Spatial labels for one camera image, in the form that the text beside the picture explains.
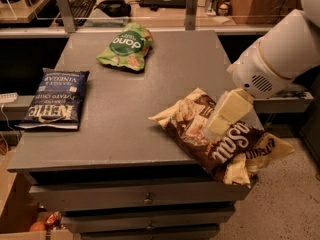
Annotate black headphones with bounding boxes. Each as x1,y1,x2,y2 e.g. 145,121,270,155
96,0,131,17

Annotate green rice chip bag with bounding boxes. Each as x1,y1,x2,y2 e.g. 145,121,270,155
96,23,154,72

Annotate left metal bracket post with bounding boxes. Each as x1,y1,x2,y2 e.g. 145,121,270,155
56,0,77,33

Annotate white power strip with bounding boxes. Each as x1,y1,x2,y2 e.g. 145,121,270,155
0,93,18,104

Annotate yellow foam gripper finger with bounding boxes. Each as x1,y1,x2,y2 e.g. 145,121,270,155
203,88,254,140

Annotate red snack wrapper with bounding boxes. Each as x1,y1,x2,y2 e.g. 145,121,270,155
45,211,62,227

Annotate black keyboard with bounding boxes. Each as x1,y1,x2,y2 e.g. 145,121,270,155
61,0,97,26

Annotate metal bracket post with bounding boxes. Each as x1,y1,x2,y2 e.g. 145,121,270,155
184,0,198,30
56,0,77,33

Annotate grey drawer cabinet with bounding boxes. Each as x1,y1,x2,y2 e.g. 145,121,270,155
8,31,250,240

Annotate grey side shelf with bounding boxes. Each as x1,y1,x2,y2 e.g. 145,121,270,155
254,84,314,114

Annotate brown cardboard box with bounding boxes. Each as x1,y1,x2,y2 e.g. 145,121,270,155
231,0,301,24

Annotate orange fruit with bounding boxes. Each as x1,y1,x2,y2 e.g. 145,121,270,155
29,221,46,232

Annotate right metal bracket post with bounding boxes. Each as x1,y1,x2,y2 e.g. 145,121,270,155
184,0,198,30

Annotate cans and jar cluster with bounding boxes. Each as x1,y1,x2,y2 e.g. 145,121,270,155
205,0,231,16

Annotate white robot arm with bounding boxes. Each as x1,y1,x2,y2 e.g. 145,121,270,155
204,0,320,140

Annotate black laptop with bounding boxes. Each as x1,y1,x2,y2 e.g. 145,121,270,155
139,0,186,9

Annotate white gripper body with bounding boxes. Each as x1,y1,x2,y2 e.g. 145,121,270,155
227,38,293,99

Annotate brown chip bag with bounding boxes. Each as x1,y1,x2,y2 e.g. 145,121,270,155
151,88,294,185

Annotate blue kettle chip bag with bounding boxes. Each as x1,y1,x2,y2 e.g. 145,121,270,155
18,70,89,130

